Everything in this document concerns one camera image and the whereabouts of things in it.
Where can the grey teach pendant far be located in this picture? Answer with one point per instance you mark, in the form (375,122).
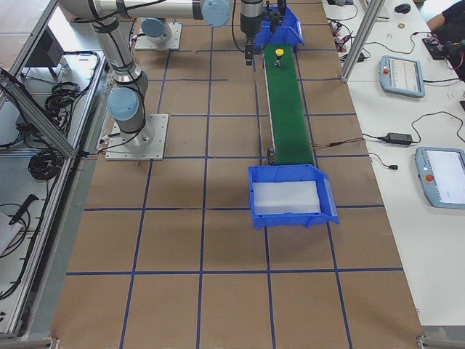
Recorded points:
(401,76)

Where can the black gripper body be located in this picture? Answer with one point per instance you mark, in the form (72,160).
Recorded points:
(249,22)

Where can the blue plastic bin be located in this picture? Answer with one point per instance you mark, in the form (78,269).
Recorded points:
(288,32)
(297,173)

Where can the black power brick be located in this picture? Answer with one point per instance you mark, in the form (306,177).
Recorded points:
(398,138)

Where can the black computer mouse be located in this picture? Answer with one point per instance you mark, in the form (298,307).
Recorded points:
(402,8)

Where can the aluminium profile post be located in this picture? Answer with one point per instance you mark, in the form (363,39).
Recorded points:
(361,37)

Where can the grey teach pendant near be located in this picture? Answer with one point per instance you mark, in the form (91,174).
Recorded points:
(441,173)

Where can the blue right plastic bin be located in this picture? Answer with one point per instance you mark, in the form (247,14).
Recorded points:
(297,173)

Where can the yellow push button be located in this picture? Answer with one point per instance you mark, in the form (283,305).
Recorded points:
(279,53)

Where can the aluminium frame rail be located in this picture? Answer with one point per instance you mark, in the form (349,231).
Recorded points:
(32,112)

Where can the green conveyor belt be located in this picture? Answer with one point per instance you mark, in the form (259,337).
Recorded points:
(289,126)

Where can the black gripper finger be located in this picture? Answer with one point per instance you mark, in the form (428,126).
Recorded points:
(249,49)
(275,19)

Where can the grey teach pendant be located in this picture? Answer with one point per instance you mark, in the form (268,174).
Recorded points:
(441,173)
(401,76)

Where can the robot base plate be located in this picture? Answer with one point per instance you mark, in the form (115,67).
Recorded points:
(159,37)
(149,144)

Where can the white foam pad right bin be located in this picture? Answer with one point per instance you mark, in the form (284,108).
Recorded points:
(285,197)

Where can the blue left plastic bin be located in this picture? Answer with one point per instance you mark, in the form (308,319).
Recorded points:
(288,32)

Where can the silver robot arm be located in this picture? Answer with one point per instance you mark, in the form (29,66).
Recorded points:
(156,22)
(127,102)

